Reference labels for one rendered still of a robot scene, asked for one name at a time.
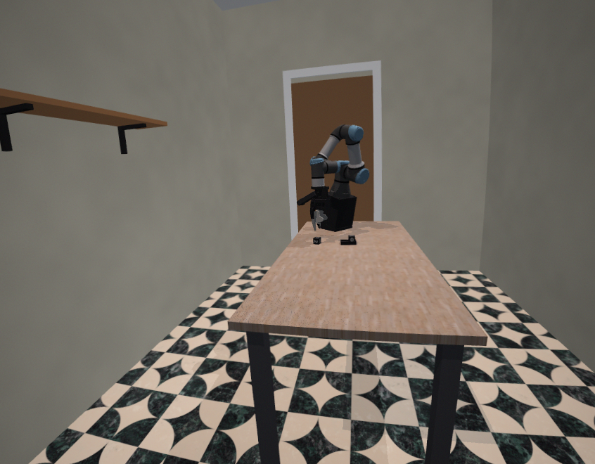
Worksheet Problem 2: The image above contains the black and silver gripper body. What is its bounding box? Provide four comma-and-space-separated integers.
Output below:
310, 186, 331, 210

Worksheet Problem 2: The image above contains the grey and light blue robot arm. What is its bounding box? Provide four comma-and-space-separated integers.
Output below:
309, 124, 369, 198

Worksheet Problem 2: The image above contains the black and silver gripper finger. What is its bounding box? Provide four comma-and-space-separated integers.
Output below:
310, 203, 324, 230
316, 210, 328, 228

